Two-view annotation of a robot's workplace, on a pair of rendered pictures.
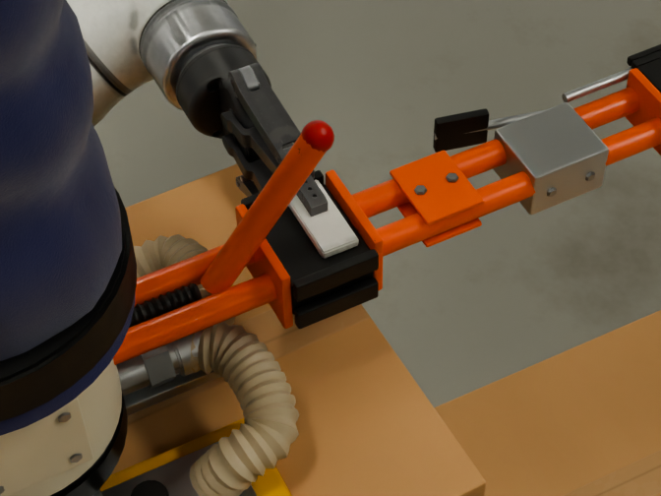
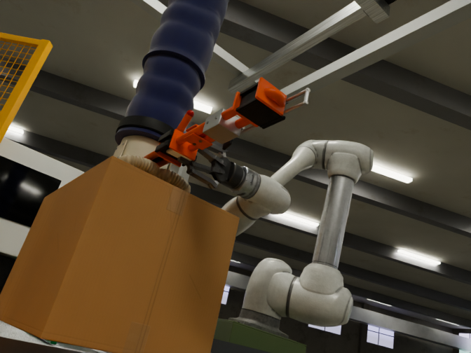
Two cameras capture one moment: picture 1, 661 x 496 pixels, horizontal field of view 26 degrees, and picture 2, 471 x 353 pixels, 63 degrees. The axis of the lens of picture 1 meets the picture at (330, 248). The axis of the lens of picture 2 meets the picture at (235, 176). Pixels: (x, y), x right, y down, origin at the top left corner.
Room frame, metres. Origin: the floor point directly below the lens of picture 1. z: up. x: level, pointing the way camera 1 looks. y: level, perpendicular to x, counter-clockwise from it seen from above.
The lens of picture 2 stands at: (0.77, -0.97, 0.74)
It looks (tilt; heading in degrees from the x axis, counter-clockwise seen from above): 24 degrees up; 84
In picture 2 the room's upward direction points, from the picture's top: 14 degrees clockwise
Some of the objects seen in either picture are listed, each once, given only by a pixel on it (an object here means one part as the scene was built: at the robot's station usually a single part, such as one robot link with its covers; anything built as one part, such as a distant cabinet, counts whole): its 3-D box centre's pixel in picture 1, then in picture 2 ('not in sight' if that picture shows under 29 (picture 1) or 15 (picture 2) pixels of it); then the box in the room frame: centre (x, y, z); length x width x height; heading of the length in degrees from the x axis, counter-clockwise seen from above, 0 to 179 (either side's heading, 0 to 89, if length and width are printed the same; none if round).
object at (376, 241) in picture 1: (309, 248); (177, 148); (0.71, 0.02, 1.20); 0.10 x 0.08 x 0.06; 27
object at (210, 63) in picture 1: (236, 110); (224, 171); (0.86, 0.08, 1.20); 0.09 x 0.07 x 0.08; 27
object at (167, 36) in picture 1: (202, 57); (243, 181); (0.92, 0.11, 1.20); 0.09 x 0.06 x 0.09; 117
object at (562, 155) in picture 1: (549, 157); (222, 127); (0.80, -0.18, 1.20); 0.07 x 0.07 x 0.04; 27
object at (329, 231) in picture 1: (320, 217); not in sight; (0.72, 0.01, 1.22); 0.07 x 0.03 x 0.01; 27
